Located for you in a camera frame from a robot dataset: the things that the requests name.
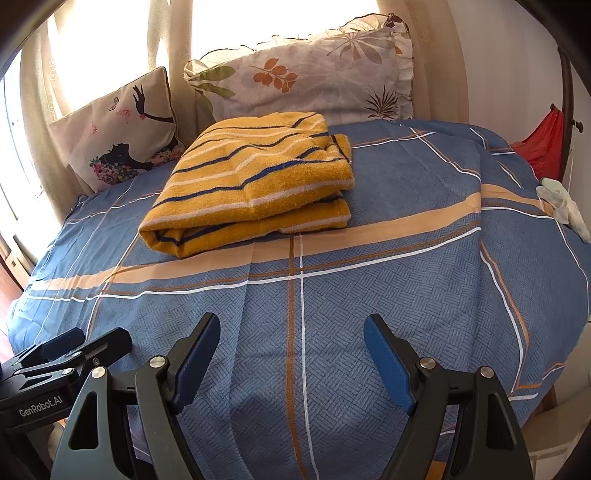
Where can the floral ruffled pillow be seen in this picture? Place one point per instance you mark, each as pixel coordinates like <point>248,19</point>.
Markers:
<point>314,78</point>

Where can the cream figure print cushion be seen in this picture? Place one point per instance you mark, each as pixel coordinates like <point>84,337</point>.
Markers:
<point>115,134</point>

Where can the yellow striped sweater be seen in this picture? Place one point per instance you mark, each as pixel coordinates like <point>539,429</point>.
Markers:
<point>258,184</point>

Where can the pale crumpled cloth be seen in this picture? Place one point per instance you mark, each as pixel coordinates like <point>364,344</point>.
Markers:
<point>565,205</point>

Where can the beige curtain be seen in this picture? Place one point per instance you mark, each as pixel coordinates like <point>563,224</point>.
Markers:
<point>178,41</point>

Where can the red plastic bag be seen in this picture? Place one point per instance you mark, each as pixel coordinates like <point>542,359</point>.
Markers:
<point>547,138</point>

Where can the dark brown pole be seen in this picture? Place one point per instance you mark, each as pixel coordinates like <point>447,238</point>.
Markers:
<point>567,115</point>

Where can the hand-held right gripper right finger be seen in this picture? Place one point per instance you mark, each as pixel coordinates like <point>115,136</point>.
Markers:
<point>388,360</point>

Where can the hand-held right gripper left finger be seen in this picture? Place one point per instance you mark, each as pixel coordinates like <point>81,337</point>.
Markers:
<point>196,364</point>

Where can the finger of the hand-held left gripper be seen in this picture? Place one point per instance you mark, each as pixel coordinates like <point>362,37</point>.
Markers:
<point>60,344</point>
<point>106,346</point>

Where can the blue plaid bedsheet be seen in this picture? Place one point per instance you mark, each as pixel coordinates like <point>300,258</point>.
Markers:
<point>369,277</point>

